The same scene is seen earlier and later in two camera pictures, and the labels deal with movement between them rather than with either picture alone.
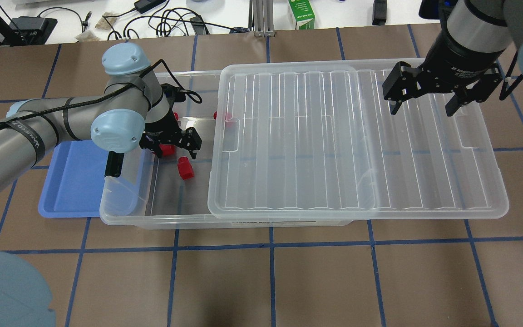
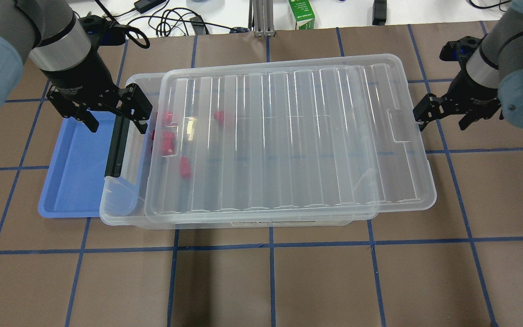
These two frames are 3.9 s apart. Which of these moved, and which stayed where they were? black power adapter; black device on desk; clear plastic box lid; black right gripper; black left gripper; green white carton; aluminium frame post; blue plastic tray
Moved: black right gripper; clear plastic box lid; black left gripper
Stayed: black device on desk; green white carton; black power adapter; blue plastic tray; aluminium frame post
